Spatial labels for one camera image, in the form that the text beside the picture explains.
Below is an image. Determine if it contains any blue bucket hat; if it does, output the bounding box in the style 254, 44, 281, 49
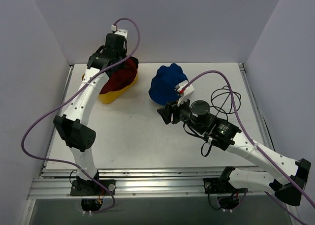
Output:
148, 63, 188, 106

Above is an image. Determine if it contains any dark red hat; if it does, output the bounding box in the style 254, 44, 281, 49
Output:
100, 57, 139, 95

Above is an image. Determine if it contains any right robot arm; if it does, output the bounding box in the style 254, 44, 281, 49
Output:
157, 100, 311, 207

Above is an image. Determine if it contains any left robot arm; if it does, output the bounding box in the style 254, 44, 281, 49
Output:
53, 29, 139, 195

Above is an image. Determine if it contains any yellow bin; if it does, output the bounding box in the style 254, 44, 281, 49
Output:
81, 67, 139, 104

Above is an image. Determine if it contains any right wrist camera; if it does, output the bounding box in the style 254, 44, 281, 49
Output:
175, 80, 195, 106

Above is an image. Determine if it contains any black wire hat stand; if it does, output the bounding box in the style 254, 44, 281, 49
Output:
210, 85, 235, 117

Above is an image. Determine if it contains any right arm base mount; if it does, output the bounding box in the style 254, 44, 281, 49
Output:
203, 177, 246, 194

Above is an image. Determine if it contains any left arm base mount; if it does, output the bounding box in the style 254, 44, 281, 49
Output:
70, 178, 116, 196

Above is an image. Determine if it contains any aluminium rail frame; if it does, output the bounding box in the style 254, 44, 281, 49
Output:
19, 62, 302, 225

